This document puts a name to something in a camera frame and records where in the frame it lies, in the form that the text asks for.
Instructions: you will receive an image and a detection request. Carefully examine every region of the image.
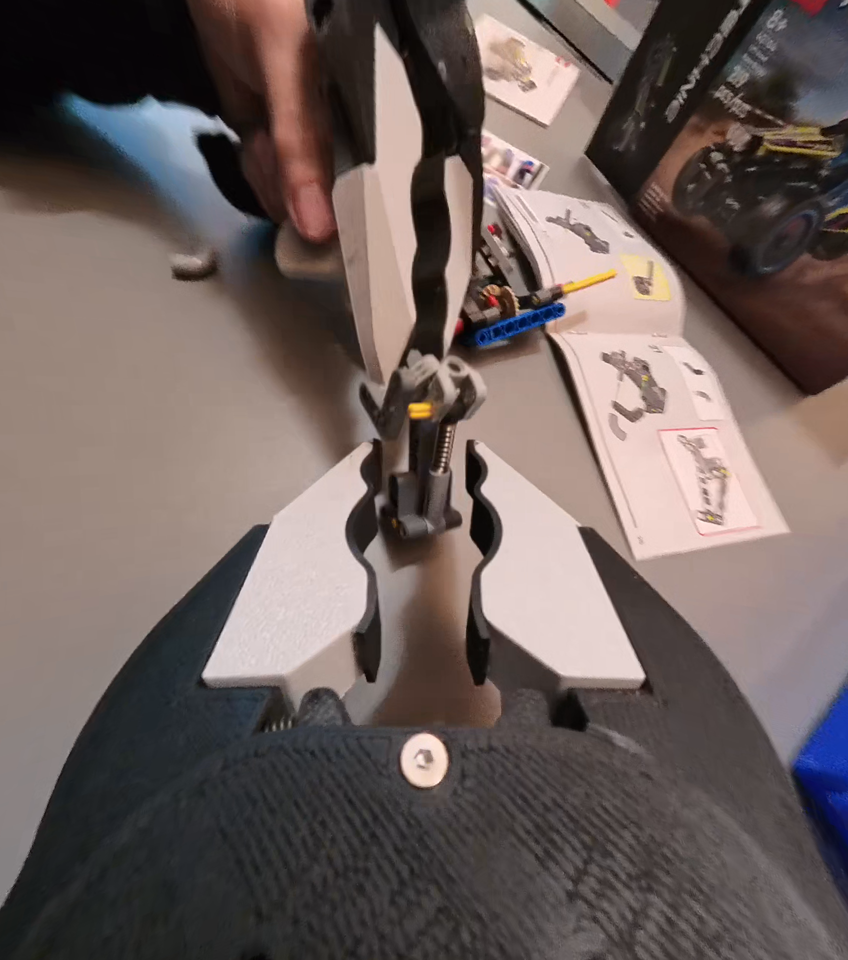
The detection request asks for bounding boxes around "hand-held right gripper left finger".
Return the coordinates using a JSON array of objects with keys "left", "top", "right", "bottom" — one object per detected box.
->
[{"left": 201, "top": 439, "right": 385, "bottom": 693}]

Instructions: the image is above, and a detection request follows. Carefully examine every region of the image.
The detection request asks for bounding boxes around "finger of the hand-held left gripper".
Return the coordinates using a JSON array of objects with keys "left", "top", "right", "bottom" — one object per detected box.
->
[
  {"left": 331, "top": 21, "right": 429, "bottom": 385},
  {"left": 409, "top": 150, "right": 487, "bottom": 361}
]

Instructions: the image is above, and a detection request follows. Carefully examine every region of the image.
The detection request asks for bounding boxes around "person's left hand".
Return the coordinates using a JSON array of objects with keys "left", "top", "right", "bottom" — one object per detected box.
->
[{"left": 190, "top": 0, "right": 339, "bottom": 246}]

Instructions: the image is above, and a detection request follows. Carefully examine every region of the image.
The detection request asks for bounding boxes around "small closed instruction booklet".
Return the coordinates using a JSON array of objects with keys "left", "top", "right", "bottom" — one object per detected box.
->
[{"left": 472, "top": 13, "right": 581, "bottom": 127}]

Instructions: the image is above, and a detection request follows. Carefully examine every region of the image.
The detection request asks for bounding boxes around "toy set box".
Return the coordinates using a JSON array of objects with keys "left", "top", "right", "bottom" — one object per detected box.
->
[{"left": 585, "top": 0, "right": 848, "bottom": 396}]

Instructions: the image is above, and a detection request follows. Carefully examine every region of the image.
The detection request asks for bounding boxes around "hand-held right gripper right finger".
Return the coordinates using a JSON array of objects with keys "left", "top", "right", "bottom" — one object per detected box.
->
[{"left": 465, "top": 439, "right": 648, "bottom": 693}]

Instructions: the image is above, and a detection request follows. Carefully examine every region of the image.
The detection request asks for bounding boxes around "toy car chassis assembly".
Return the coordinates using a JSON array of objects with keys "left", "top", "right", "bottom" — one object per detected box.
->
[{"left": 456, "top": 221, "right": 620, "bottom": 351}]

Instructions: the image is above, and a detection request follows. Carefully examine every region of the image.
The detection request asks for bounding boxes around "open instruction booklet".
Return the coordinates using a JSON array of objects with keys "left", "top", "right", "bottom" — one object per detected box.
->
[{"left": 480, "top": 183, "right": 793, "bottom": 562}]

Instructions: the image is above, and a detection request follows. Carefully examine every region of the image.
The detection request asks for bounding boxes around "grey toy connector assembly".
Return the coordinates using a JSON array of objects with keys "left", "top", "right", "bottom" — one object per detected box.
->
[{"left": 358, "top": 347, "right": 490, "bottom": 445}]

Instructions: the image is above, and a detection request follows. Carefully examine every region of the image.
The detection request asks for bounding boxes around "person's left forearm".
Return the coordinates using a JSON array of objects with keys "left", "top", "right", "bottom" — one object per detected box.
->
[{"left": 0, "top": 0, "right": 245, "bottom": 136}]

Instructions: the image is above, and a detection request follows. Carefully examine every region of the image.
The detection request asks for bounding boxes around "curved grey toy piece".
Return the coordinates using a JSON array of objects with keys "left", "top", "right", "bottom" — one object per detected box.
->
[{"left": 169, "top": 246, "right": 221, "bottom": 282}]

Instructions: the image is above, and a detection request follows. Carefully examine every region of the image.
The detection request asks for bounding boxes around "sticker sheet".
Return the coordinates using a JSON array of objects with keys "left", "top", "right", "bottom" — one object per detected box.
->
[{"left": 481, "top": 131, "right": 550, "bottom": 190}]

